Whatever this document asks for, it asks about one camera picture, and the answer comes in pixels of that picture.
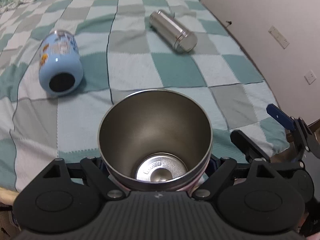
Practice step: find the light blue cartoon cup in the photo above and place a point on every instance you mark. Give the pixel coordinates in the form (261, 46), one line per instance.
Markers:
(60, 68)

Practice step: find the green checkered blanket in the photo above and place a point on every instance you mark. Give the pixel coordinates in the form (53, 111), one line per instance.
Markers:
(120, 53)

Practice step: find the pink steel cup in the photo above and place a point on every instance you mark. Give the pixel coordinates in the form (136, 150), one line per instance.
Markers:
(156, 140)

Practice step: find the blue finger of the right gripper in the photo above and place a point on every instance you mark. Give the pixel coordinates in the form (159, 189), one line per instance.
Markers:
(281, 117)
(248, 147)

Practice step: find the white wall socket panel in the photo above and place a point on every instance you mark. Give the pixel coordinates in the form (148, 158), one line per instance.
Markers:
(275, 33)

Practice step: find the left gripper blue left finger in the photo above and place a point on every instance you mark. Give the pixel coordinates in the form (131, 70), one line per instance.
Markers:
(94, 168)

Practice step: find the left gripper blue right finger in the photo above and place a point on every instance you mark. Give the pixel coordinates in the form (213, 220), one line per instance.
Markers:
(214, 169)

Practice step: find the stainless steel cylindrical cup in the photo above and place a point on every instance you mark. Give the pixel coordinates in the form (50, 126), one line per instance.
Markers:
(176, 34)

